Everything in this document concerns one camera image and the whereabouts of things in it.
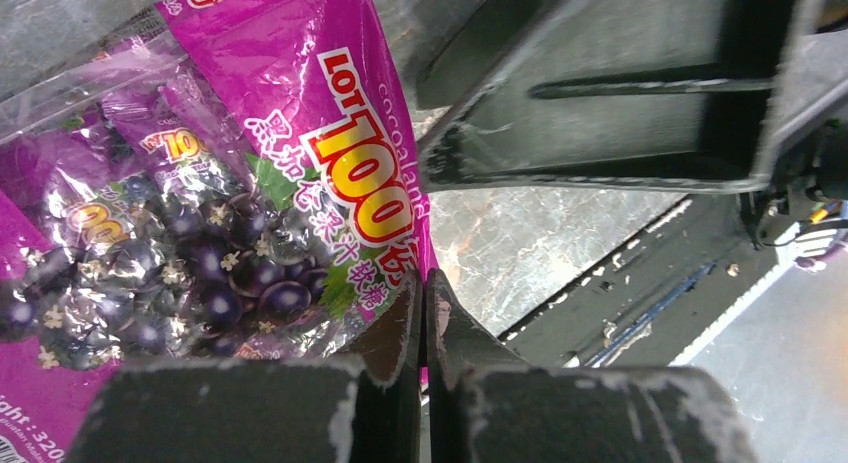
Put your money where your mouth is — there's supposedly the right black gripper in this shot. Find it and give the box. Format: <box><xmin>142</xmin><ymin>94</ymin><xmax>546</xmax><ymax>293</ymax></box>
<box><xmin>739</xmin><ymin>119</ymin><xmax>847</xmax><ymax>248</ymax></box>

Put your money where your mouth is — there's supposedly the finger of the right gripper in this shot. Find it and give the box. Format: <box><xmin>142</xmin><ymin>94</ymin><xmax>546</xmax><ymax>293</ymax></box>
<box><xmin>415</xmin><ymin>0</ymin><xmax>847</xmax><ymax>193</ymax></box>

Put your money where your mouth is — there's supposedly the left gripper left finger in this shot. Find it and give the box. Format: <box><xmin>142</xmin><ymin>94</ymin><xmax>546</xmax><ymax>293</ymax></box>
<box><xmin>69</xmin><ymin>270</ymin><xmax>423</xmax><ymax>462</ymax></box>

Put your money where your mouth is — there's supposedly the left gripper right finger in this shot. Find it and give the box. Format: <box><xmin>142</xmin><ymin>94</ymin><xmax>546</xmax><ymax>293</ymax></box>
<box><xmin>423</xmin><ymin>269</ymin><xmax>757</xmax><ymax>462</ymax></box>

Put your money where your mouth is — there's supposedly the purple candy bag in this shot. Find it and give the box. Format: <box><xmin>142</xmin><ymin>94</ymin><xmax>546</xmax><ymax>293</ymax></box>
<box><xmin>1</xmin><ymin>0</ymin><xmax>436</xmax><ymax>462</ymax></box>

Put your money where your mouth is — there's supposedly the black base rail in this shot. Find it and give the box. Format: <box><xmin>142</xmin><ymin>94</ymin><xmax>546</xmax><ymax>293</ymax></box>
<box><xmin>499</xmin><ymin>195</ymin><xmax>794</xmax><ymax>368</ymax></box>

